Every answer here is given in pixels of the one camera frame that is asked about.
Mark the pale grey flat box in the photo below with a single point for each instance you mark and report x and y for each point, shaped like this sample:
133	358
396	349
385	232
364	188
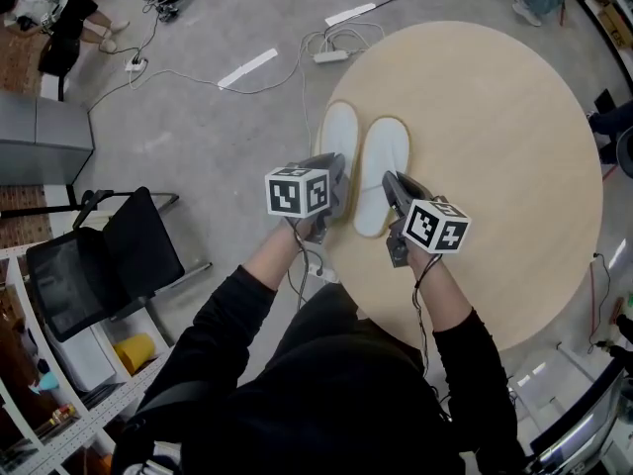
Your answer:
84	359

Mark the yellow container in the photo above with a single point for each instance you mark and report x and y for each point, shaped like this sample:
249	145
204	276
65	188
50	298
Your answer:
134	354

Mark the grey low cabinet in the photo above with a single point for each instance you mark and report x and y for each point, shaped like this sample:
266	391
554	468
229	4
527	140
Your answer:
44	131

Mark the person's right forearm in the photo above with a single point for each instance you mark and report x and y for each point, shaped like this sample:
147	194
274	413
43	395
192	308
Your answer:
440	295

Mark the person's left forearm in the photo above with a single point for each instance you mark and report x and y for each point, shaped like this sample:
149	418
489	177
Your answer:
269	260

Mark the white perforated shelf unit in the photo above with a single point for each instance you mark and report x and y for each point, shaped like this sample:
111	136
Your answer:
114	396

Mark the person's black top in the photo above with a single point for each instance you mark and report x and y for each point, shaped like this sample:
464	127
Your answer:
321	389

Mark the black stool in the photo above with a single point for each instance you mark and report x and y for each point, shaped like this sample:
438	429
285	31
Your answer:
59	62

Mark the white slipper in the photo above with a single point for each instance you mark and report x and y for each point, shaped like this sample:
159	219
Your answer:
386	146
338	126

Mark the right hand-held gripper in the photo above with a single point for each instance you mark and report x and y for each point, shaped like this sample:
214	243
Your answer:
435	228

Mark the teal object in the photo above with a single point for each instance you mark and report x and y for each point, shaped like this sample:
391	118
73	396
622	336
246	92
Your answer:
44	383

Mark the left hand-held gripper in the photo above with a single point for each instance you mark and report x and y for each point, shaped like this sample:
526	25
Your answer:
297	193

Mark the cardboard box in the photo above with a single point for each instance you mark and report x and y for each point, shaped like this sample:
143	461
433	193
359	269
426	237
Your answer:
615	25

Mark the black monitor screen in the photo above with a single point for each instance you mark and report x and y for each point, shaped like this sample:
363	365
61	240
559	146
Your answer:
578	428

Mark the black mesh visitor chair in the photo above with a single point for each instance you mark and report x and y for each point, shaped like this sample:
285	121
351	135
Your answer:
138	245

